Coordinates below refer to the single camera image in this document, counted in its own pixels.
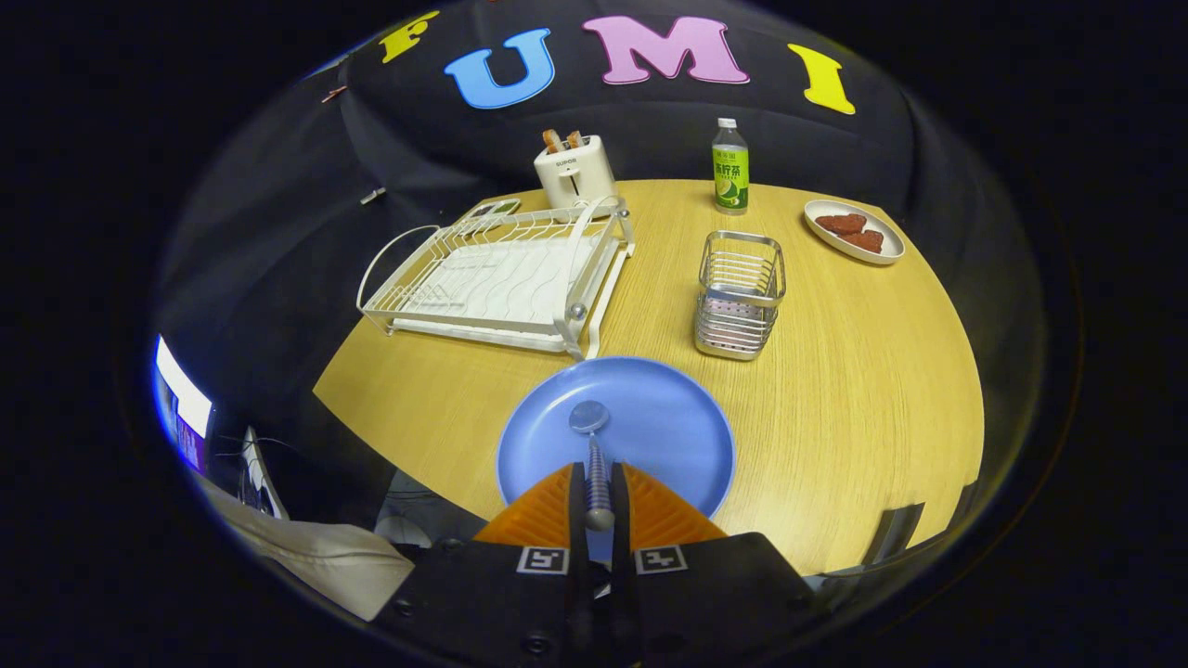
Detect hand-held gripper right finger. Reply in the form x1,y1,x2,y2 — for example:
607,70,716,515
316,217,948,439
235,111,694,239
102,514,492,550
608,461,822,668

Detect lit computer monitor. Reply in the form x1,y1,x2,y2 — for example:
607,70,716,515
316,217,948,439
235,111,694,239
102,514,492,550
153,334,214,474

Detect white wire dish rack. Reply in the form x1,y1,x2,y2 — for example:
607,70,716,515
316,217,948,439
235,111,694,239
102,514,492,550
356,195,637,361

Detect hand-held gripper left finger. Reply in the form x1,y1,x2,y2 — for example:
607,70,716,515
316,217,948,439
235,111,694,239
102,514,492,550
371,462,591,668

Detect white divided grain tray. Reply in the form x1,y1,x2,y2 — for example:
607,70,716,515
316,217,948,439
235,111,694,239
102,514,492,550
459,198,523,224

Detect small white oval dish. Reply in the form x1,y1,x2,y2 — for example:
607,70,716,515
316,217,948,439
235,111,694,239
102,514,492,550
804,199,906,266

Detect green label drink bottle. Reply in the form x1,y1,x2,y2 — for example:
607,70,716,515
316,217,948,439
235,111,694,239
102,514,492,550
712,118,750,216

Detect metal spoon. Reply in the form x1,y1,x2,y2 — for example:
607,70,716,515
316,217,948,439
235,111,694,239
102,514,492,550
568,400,616,533

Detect metal wire basket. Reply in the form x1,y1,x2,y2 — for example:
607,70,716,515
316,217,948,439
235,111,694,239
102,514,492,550
694,230,787,362

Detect white cloth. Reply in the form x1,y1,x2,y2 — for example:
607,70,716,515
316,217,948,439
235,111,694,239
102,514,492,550
200,473,414,623

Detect blue plate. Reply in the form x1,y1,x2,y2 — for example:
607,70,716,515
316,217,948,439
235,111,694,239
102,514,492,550
496,356,736,562

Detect white toaster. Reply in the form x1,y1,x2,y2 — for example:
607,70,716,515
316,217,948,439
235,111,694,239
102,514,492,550
534,135,619,216

